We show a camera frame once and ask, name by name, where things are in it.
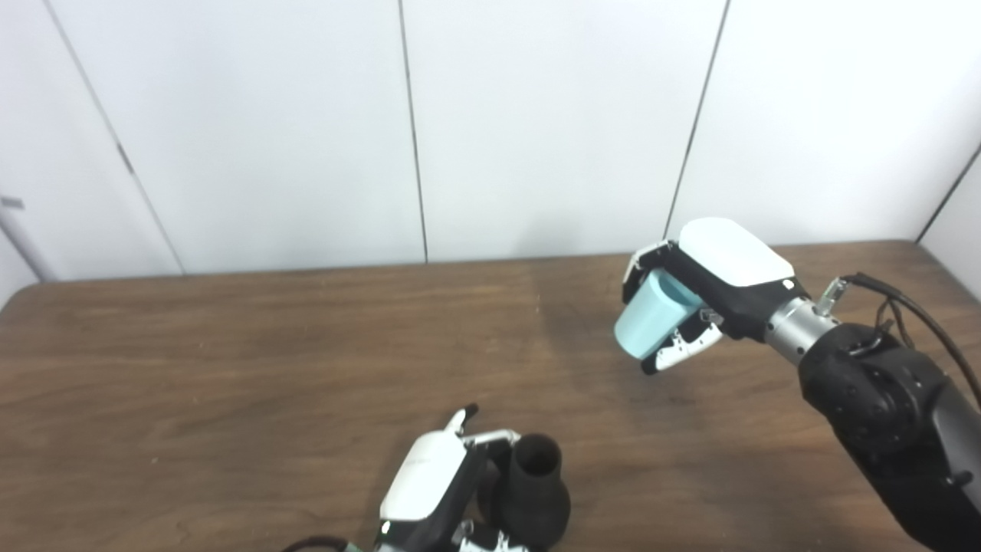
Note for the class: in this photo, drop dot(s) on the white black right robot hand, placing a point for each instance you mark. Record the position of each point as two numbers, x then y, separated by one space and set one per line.
728 261

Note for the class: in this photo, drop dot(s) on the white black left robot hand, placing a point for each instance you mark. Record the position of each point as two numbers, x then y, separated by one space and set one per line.
421 475

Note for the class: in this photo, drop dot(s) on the light blue cup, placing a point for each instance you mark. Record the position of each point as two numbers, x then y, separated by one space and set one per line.
647 322

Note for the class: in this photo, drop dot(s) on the black cup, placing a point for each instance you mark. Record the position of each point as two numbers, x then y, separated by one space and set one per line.
536 491

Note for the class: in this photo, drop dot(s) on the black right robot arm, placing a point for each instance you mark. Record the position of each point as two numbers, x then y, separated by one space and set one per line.
881 406

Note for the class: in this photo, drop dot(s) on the white corner post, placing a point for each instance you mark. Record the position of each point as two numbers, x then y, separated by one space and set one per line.
23 245

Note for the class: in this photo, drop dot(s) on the small grey wall label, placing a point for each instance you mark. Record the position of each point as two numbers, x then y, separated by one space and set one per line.
11 203

